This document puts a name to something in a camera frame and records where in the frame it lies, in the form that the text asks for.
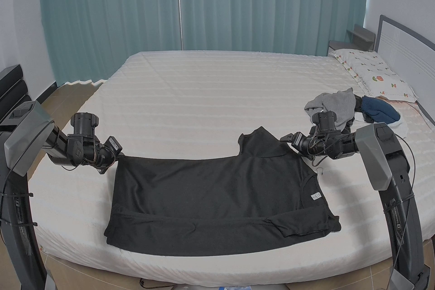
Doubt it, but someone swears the black T-shirt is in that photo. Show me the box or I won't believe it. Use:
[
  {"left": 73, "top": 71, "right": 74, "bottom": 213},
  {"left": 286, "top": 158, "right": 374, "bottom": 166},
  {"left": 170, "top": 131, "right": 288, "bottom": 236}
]
[{"left": 104, "top": 126, "right": 341, "bottom": 257}]

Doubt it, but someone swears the grey bedside table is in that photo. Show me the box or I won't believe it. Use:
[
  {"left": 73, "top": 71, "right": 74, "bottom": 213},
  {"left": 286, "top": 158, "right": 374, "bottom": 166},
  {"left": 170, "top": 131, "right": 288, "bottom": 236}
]
[{"left": 328, "top": 24, "right": 375, "bottom": 52}]

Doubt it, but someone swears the pile of clothes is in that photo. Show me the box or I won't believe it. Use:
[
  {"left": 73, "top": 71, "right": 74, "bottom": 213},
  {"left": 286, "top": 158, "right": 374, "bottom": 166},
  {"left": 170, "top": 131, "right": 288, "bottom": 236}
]
[{"left": 303, "top": 87, "right": 408, "bottom": 138}]

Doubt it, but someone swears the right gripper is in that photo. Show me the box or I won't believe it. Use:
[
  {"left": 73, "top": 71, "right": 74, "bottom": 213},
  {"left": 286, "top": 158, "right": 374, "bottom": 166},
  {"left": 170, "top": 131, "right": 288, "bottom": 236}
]
[{"left": 280, "top": 132, "right": 315, "bottom": 158}]

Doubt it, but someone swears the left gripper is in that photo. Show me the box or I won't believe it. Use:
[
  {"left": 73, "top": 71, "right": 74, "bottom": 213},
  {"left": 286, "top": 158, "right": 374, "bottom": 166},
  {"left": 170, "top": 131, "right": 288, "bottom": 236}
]
[{"left": 97, "top": 136, "right": 123, "bottom": 175}]

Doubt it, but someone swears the white printed pillow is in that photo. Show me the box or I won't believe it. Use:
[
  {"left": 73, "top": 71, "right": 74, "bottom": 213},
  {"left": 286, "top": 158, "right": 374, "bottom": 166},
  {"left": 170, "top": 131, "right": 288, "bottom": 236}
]
[{"left": 329, "top": 49, "right": 419, "bottom": 103}]

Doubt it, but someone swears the bed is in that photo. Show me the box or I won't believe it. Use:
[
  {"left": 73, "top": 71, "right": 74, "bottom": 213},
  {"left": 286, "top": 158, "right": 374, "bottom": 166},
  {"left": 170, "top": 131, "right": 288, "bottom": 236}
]
[{"left": 17, "top": 15, "right": 435, "bottom": 286}]

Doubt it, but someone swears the black chest of drawers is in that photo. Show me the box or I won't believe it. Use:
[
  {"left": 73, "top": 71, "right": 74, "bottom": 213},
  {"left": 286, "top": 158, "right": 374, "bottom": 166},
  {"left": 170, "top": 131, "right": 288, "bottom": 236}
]
[{"left": 0, "top": 64, "right": 32, "bottom": 124}]

